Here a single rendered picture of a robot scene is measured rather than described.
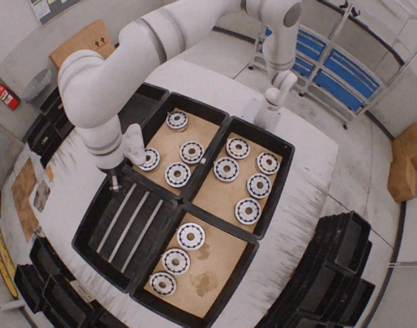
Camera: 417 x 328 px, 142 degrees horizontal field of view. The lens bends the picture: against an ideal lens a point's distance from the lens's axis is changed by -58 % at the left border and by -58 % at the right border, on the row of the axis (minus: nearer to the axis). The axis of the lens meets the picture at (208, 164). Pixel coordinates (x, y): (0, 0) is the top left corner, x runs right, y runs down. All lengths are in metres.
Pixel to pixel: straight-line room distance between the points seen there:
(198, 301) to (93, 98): 0.69
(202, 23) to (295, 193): 0.84
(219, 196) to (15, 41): 3.17
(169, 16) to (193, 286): 0.72
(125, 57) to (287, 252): 0.89
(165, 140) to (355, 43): 2.93
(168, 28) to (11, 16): 3.02
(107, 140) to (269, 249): 0.77
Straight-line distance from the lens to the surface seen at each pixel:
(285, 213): 0.87
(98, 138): 0.25
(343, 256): 1.46
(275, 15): 0.30
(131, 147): 0.33
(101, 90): 0.17
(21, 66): 3.17
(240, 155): 0.69
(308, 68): 2.35
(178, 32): 0.20
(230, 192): 0.66
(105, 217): 0.77
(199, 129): 0.76
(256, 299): 0.90
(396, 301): 3.07
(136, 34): 0.19
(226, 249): 0.65
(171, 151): 0.72
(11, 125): 3.41
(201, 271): 0.67
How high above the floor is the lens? 1.47
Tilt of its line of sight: 69 degrees down
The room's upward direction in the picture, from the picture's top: 4 degrees clockwise
